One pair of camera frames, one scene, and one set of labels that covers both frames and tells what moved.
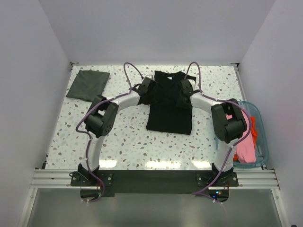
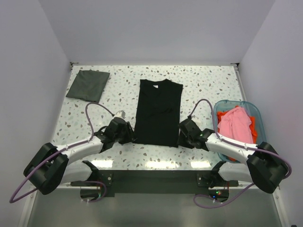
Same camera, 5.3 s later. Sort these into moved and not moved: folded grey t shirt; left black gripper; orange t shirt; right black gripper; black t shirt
Moved: black t shirt; left black gripper; right black gripper
Not moved: orange t shirt; folded grey t shirt
